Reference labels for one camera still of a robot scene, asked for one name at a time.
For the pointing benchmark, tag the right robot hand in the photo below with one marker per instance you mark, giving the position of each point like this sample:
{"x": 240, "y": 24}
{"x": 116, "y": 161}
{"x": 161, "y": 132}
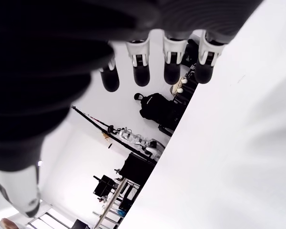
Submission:
{"x": 38, "y": 71}

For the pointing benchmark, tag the silver humanoid robot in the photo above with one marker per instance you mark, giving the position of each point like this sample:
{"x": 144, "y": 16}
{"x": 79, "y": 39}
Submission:
{"x": 131, "y": 138}

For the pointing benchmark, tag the black backpack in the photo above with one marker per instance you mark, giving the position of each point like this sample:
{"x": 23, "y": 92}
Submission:
{"x": 157, "y": 107}

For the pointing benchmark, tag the black equipment on workbench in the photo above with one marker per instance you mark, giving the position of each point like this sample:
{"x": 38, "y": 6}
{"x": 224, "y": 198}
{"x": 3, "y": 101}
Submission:
{"x": 103, "y": 186}

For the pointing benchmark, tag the black equipment case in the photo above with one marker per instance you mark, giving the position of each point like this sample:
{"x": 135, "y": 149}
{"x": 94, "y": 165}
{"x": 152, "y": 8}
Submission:
{"x": 138, "y": 167}

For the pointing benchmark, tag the beige pad with white balls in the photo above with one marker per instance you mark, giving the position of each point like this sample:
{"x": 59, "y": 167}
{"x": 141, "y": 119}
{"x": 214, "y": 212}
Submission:
{"x": 178, "y": 87}

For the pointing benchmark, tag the white workbench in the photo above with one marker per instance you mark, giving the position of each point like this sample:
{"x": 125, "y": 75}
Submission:
{"x": 116, "y": 198}

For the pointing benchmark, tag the black rack of cases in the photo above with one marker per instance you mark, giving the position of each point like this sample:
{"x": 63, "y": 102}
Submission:
{"x": 186, "y": 95}

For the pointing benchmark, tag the black folded stands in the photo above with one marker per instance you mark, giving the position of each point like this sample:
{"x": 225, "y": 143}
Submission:
{"x": 188, "y": 55}

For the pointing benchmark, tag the black robot gantry frame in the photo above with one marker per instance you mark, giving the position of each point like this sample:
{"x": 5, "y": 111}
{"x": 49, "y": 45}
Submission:
{"x": 110, "y": 130}

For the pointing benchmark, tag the large window with dark frame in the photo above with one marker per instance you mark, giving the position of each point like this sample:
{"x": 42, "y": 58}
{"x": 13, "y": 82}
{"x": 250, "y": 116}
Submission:
{"x": 50, "y": 219}

